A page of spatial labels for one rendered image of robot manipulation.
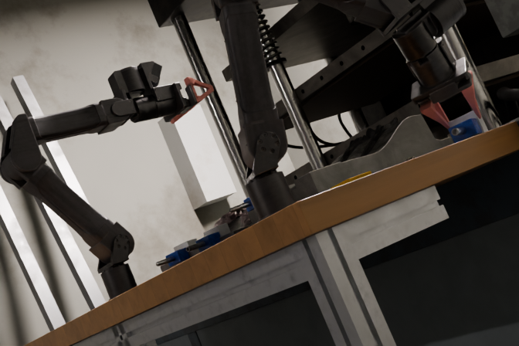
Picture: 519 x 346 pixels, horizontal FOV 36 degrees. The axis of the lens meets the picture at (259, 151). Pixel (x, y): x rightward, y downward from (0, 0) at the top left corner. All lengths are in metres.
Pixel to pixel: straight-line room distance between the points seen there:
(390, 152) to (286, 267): 0.84
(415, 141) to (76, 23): 3.47
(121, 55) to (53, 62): 0.45
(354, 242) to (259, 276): 0.15
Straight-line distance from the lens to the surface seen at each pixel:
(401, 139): 1.82
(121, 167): 4.77
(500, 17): 2.33
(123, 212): 4.69
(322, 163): 2.81
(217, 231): 1.88
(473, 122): 1.39
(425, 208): 1.05
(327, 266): 0.92
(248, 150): 1.23
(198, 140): 4.86
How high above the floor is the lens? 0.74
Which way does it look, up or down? 8 degrees up
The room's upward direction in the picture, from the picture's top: 23 degrees counter-clockwise
